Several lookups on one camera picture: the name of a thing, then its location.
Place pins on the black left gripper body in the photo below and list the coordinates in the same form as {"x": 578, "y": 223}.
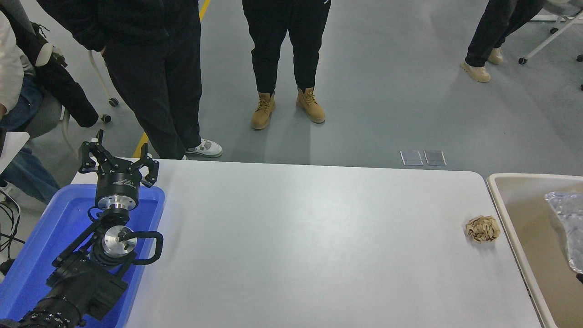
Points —
{"x": 118, "y": 184}

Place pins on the silver foil tray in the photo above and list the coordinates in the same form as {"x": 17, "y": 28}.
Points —
{"x": 571, "y": 223}

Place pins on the clear floor plate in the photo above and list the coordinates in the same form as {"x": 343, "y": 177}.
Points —
{"x": 435, "y": 158}
{"x": 411, "y": 158}

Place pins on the grey wheeled chair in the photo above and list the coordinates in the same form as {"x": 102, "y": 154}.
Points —
{"x": 113, "y": 102}

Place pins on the grey chair under seated person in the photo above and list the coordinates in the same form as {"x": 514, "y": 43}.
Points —
{"x": 43, "y": 114}

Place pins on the black jacket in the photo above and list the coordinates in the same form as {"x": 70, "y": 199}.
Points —
{"x": 59, "y": 86}

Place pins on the blue plastic tray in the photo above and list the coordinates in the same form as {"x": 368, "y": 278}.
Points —
{"x": 45, "y": 228}

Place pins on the white side table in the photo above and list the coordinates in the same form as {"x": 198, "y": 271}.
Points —
{"x": 11, "y": 146}

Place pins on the person in white sneakers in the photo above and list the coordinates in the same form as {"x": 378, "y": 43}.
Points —
{"x": 155, "y": 68}

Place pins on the seated person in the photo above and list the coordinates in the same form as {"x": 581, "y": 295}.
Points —
{"x": 9, "y": 68}

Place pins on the person in tan boots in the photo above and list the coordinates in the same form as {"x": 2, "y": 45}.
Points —
{"x": 287, "y": 36}

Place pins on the crumpled tan paper ball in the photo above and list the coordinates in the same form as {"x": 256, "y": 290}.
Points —
{"x": 483, "y": 229}

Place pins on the person in beige shoes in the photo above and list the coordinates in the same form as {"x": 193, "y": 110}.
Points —
{"x": 496, "y": 27}

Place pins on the large pale bin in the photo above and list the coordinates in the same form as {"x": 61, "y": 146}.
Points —
{"x": 524, "y": 228}

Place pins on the white wheeled chair frame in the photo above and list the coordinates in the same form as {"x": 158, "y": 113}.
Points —
{"x": 551, "y": 38}

